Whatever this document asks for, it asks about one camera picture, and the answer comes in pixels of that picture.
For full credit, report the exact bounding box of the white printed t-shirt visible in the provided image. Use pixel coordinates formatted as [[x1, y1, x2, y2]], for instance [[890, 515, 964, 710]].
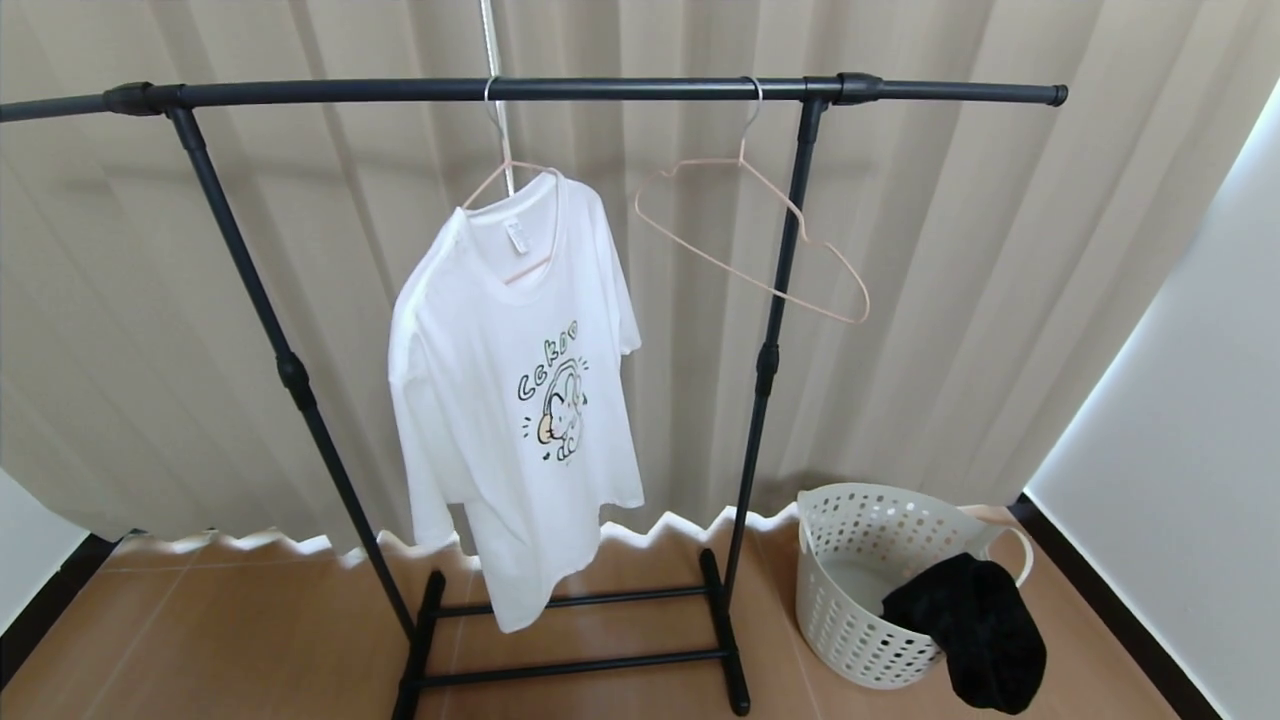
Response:
[[388, 170, 646, 634]]

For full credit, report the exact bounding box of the pink clothes hanger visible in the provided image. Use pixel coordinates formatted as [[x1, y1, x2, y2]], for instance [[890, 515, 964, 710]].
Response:
[[460, 75, 561, 286], [635, 78, 871, 326]]

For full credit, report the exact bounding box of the white laundry basket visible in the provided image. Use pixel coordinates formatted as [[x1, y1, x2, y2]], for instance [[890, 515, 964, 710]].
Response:
[[795, 483, 1034, 691]]

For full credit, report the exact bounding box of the black clothes rack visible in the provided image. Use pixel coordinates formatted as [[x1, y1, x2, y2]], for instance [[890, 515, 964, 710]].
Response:
[[0, 72, 1069, 720]]

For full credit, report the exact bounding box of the beige curtain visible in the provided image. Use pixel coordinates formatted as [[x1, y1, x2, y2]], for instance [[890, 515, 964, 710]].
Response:
[[0, 0, 1280, 556]]

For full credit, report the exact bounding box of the black garment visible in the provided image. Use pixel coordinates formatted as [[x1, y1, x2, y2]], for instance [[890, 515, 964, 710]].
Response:
[[880, 552, 1048, 716]]

